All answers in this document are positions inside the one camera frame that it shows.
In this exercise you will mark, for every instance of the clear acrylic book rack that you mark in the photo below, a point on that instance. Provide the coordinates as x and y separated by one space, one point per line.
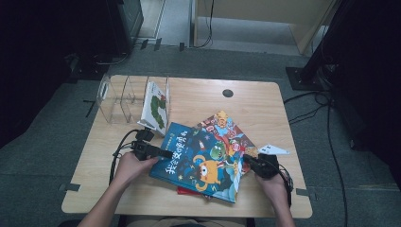
123 101

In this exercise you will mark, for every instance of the person's right hand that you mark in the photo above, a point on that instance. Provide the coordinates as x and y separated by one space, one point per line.
275 189

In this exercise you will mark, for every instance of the white caterpillar picture book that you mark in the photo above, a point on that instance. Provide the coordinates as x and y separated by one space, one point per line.
156 110

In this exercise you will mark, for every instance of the colourful animal picture book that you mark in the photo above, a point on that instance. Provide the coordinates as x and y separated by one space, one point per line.
220 121

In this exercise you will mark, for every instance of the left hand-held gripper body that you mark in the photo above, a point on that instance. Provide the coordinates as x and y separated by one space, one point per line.
142 149

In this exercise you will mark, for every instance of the person's left hand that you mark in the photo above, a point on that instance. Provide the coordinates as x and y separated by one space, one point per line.
132 171

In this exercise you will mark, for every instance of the dark blue monster picture book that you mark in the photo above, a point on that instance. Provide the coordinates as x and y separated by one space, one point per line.
189 157

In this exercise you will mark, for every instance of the grey tape strip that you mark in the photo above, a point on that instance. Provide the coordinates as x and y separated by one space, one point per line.
69 187
304 191

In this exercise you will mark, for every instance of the light wooden cabinet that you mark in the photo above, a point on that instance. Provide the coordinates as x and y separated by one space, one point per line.
252 9

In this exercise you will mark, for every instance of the black stand base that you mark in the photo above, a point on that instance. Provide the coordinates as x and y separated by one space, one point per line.
299 80

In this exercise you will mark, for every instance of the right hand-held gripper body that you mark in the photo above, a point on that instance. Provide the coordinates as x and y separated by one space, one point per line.
268 165

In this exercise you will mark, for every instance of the black curtain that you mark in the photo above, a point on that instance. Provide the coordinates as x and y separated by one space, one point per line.
362 47

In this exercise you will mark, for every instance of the dark equipment cabinet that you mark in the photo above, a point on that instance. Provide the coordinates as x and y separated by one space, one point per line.
126 19

